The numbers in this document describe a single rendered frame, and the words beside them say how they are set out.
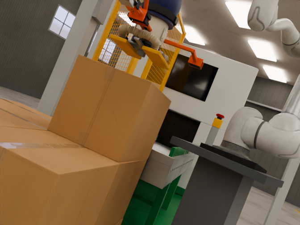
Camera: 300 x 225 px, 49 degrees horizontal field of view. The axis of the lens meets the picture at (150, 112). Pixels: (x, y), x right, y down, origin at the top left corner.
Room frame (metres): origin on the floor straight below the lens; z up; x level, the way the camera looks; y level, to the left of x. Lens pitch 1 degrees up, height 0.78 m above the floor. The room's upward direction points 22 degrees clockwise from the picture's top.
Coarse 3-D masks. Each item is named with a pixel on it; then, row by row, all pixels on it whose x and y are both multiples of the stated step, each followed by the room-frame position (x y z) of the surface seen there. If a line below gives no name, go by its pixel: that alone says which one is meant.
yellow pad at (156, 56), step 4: (144, 48) 1.66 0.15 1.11; (148, 48) 1.66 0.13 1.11; (148, 52) 1.69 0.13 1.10; (152, 52) 1.66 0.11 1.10; (156, 52) 1.65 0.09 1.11; (160, 52) 1.66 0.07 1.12; (148, 56) 1.80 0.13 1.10; (152, 56) 1.75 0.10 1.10; (156, 56) 1.71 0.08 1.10; (160, 56) 1.69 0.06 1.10; (152, 60) 1.87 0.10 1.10; (156, 60) 1.82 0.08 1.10; (160, 60) 1.77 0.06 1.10; (164, 60) 1.79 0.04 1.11; (156, 64) 1.95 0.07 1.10; (160, 64) 1.89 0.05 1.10; (164, 64) 1.84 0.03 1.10; (164, 68) 1.97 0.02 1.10; (168, 68) 1.95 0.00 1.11
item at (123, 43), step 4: (112, 36) 1.71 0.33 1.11; (116, 36) 1.70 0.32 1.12; (116, 40) 1.72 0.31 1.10; (120, 40) 1.70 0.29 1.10; (124, 40) 1.69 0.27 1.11; (120, 44) 1.79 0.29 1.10; (124, 44) 1.74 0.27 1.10; (128, 44) 1.73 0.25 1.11; (124, 48) 1.86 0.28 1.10; (128, 48) 1.81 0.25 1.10; (132, 48) 1.81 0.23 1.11; (128, 52) 1.93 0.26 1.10; (132, 52) 1.88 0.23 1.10; (136, 52) 1.89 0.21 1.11; (132, 56) 2.02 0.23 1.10; (136, 56) 1.96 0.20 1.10; (140, 56) 1.99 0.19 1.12
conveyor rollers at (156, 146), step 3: (156, 144) 3.83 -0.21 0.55; (159, 144) 4.09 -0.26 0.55; (162, 144) 4.36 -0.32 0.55; (153, 147) 3.19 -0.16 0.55; (156, 147) 3.36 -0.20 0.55; (159, 147) 3.54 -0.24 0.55; (162, 147) 3.72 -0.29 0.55; (165, 147) 3.98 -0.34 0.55; (168, 147) 4.24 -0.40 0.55; (156, 150) 2.99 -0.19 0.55; (159, 150) 3.09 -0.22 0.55; (162, 150) 3.26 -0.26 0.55; (165, 150) 3.43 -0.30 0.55; (168, 150) 3.61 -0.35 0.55; (162, 153) 2.98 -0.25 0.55; (165, 153) 3.07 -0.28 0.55; (168, 153) 3.24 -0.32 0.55
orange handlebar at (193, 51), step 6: (126, 6) 1.47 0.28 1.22; (132, 12) 1.55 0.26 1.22; (138, 12) 1.49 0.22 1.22; (150, 30) 1.75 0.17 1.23; (168, 42) 1.85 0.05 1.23; (174, 42) 1.84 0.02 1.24; (180, 48) 1.84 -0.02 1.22; (186, 48) 1.82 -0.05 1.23; (192, 48) 1.82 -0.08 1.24; (192, 54) 1.87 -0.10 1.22
